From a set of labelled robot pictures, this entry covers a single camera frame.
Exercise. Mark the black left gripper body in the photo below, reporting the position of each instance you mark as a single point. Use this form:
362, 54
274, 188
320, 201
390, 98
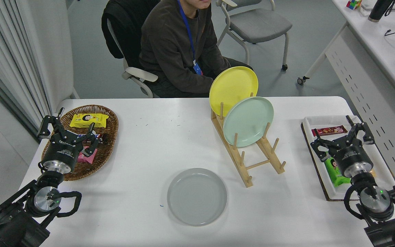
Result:
62, 151

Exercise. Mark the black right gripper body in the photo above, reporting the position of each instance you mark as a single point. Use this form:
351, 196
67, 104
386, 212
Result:
351, 156

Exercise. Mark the grey plate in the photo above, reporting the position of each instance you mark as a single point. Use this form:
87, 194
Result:
194, 202

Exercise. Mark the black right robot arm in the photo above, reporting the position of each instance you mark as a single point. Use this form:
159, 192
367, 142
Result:
386, 223

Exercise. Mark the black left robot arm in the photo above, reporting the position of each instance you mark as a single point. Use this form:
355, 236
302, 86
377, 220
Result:
12, 226

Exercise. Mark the mint green plate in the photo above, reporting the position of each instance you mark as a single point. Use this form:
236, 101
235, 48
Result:
249, 120

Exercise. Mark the wooden plate rack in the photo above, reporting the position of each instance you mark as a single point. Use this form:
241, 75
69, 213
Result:
243, 171

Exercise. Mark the yellow plate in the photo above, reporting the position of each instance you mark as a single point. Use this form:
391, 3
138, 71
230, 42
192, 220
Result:
231, 89

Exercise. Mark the dark blue snack bar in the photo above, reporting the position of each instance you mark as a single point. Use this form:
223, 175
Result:
98, 136

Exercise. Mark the red snack bar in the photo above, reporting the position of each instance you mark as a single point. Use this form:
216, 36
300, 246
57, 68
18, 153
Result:
331, 130

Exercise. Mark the pink snack pack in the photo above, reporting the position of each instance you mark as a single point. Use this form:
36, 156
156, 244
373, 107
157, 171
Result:
84, 159

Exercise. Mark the yellow snack pack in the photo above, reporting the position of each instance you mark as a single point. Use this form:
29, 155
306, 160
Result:
94, 120

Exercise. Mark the brown wicker basket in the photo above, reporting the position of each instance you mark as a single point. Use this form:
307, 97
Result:
111, 130

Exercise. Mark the green snack pack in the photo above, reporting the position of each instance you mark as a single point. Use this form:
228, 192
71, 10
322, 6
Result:
336, 176

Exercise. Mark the clear bag of yellow snacks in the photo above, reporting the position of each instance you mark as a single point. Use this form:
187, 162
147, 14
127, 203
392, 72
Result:
373, 172

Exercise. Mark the white rectangular tray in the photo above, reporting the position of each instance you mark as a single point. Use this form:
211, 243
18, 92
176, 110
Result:
336, 192

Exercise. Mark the white desk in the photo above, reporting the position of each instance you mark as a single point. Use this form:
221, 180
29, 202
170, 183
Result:
389, 51

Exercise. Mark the white office chair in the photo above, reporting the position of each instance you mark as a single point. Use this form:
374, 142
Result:
139, 72

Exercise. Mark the white curtain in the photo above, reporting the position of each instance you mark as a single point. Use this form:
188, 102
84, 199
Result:
5, 51

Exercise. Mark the person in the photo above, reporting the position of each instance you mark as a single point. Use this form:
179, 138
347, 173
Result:
170, 48

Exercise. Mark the black bottle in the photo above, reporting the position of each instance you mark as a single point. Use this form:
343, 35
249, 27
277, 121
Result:
379, 8

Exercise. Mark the colourful puzzle cube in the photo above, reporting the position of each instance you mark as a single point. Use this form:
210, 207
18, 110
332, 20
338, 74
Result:
353, 4

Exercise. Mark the grey chair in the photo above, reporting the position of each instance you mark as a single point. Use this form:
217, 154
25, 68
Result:
262, 24

